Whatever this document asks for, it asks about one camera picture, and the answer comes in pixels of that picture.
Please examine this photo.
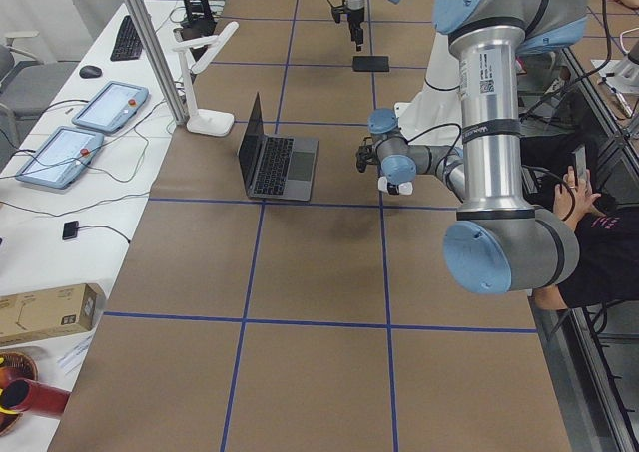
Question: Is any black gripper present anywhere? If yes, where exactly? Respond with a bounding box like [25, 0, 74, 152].
[355, 141, 399, 196]
[330, 1, 364, 52]

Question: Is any white computer mouse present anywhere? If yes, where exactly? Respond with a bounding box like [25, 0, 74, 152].
[377, 177, 413, 196]

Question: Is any black mouse pad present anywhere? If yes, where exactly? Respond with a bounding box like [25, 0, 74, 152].
[352, 55, 390, 73]

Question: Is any grey laptop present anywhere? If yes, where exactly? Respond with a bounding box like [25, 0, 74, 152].
[238, 93, 319, 202]

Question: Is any white desk lamp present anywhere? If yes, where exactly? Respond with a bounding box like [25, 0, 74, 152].
[171, 21, 240, 137]

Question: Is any black desk mouse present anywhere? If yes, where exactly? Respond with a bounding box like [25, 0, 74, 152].
[79, 65, 103, 79]

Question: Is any person in black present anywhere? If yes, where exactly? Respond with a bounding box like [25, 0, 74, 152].
[520, 133, 638, 310]

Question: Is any black keyboard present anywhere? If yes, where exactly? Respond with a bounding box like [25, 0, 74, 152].
[110, 15, 143, 62]

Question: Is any upper teach pendant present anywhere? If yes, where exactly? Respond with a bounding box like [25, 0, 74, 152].
[72, 81, 149, 134]

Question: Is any teach pendant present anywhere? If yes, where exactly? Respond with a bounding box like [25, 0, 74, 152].
[16, 127, 105, 190]
[72, 81, 149, 134]

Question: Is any lower teach pendant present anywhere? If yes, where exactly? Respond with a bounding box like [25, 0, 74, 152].
[16, 127, 105, 190]

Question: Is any cardboard box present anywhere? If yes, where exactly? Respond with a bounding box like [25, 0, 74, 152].
[1, 283, 105, 346]

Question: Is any red cylinder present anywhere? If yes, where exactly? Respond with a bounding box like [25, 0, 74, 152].
[1, 378, 71, 419]

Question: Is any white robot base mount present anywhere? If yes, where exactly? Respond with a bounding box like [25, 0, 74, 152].
[394, 33, 461, 146]

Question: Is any aluminium frame post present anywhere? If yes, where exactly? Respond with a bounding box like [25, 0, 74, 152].
[124, 0, 188, 125]

